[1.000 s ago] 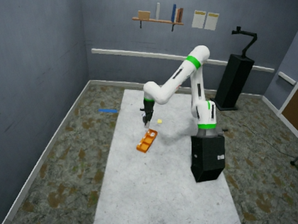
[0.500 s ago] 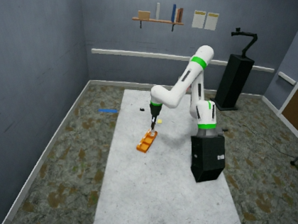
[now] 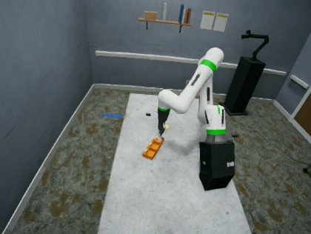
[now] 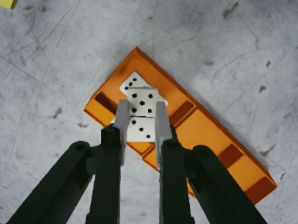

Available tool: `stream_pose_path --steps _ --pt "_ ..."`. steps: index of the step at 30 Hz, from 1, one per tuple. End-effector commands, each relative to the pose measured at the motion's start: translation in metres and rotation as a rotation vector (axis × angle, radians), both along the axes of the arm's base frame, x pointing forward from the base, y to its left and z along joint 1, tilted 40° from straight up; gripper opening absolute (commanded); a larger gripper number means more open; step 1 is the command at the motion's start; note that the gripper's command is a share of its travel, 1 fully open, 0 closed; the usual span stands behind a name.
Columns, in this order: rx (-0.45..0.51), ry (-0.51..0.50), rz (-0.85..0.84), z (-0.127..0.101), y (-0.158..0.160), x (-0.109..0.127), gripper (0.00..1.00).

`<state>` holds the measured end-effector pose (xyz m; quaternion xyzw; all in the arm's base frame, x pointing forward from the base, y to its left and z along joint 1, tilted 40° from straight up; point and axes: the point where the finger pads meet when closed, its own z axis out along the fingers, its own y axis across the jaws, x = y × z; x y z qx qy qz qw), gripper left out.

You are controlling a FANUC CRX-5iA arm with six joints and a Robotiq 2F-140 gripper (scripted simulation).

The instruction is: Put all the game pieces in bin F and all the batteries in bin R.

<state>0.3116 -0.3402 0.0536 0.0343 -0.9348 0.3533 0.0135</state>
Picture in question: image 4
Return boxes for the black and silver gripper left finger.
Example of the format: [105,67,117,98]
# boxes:
[5,99,128,224]

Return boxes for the white domino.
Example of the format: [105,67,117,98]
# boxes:
[119,71,168,105]
[127,87,158,142]

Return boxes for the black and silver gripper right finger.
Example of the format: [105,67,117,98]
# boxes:
[154,101,268,224]

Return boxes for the orange rack of bins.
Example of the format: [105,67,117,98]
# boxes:
[83,46,278,206]

